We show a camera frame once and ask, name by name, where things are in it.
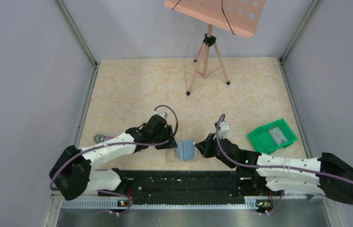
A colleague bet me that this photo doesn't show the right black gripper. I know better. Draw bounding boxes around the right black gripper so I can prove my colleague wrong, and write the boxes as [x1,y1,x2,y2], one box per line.
[196,132,236,168]

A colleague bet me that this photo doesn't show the beige card holder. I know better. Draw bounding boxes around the beige card holder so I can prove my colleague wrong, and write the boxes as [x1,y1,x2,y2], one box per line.
[176,140,195,161]

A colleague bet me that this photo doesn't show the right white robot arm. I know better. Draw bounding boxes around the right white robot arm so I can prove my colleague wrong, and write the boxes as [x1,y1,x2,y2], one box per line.
[195,133,353,204]

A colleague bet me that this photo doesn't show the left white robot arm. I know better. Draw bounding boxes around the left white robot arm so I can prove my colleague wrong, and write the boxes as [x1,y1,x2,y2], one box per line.
[49,112,177,201]

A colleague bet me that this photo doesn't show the card in green bin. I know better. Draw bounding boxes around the card in green bin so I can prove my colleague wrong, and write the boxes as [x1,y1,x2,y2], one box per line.
[268,127,288,146]

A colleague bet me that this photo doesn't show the green plastic bin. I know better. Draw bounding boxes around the green plastic bin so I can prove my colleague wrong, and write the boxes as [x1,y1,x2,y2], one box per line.
[248,118,298,155]

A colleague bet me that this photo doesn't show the purple glitter microphone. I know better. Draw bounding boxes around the purple glitter microphone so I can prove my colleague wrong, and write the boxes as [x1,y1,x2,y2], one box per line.
[93,134,113,144]

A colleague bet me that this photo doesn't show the pink music stand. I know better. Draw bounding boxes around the pink music stand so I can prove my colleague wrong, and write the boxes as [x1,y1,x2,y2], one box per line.
[164,0,267,96]

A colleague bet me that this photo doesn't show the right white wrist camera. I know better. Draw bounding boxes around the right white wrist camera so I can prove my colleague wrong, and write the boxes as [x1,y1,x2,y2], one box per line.
[215,121,230,139]

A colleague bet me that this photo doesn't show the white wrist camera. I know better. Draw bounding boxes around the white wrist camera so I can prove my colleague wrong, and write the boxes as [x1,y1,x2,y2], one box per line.
[157,111,169,120]
[215,121,230,139]

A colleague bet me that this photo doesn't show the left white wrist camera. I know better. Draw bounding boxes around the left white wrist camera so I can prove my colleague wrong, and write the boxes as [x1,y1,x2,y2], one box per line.
[157,111,169,120]

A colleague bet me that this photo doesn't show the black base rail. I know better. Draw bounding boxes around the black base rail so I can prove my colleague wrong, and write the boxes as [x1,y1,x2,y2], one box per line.
[113,169,282,205]

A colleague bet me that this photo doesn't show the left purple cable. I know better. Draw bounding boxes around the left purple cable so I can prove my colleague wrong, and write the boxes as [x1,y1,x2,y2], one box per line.
[49,105,180,217]

